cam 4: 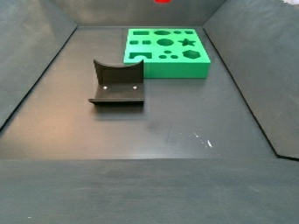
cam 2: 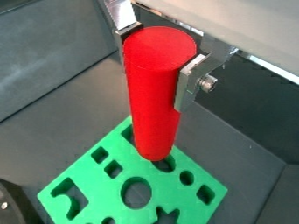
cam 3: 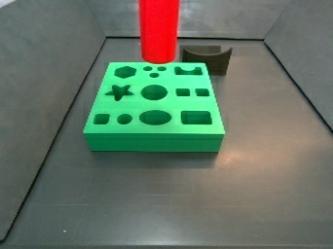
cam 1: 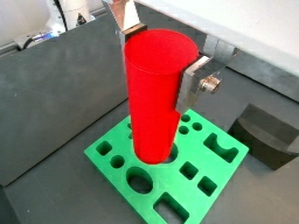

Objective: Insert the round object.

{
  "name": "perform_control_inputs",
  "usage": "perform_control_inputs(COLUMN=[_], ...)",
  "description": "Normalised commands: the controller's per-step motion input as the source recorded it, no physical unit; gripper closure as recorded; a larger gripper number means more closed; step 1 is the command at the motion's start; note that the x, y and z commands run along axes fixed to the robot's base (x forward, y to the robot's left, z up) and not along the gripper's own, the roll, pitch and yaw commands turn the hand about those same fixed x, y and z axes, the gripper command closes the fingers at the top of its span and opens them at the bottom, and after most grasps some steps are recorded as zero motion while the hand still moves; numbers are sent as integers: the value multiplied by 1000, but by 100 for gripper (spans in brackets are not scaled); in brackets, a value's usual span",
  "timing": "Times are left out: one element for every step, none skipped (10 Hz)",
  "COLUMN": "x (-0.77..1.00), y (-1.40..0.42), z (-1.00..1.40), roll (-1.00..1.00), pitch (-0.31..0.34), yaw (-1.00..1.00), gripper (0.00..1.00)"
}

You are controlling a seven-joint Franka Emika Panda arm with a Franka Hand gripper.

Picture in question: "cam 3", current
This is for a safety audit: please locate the red round cylinder peg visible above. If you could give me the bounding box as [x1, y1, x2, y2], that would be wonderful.
[140, 0, 180, 64]

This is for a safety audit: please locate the green shape sorter block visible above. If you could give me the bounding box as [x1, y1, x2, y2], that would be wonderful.
[83, 62, 225, 152]

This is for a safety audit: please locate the dark grey curved block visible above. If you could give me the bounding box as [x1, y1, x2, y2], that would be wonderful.
[180, 45, 233, 76]

